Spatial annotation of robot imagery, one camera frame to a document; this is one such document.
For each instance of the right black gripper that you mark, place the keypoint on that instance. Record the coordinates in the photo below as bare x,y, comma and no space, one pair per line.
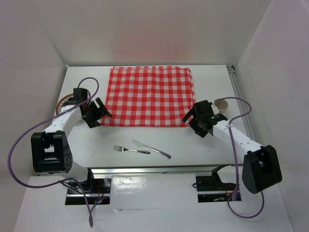
199,131

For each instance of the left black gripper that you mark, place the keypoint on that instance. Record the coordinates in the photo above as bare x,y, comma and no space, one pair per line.
100,112

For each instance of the brown paper cup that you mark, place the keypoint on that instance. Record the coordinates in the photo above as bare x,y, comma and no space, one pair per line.
221,105

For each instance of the patterned plate brown rim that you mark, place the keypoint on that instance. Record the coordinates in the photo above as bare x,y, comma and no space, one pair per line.
61,102

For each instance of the red white checkered cloth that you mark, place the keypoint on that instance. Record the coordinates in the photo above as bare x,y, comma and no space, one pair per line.
149,96

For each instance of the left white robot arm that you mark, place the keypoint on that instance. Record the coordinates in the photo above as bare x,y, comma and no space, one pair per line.
51,153

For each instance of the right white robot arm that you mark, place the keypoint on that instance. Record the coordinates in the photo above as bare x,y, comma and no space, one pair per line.
256,164

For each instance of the silver fork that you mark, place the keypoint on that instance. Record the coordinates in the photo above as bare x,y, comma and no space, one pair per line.
123,149

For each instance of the silver table knife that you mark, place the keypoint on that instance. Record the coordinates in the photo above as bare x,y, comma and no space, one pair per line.
142,145

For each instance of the aluminium right side rail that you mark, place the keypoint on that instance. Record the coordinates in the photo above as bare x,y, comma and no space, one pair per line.
242,106

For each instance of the aluminium rail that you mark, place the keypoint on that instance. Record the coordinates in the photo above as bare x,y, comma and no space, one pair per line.
242,106
135,170

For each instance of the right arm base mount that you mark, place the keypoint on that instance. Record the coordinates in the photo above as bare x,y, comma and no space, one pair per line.
212,190

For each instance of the aluminium front rail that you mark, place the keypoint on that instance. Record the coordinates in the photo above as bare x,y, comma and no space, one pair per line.
135,170

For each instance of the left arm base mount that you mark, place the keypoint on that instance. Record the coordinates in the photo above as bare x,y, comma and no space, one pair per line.
97,190

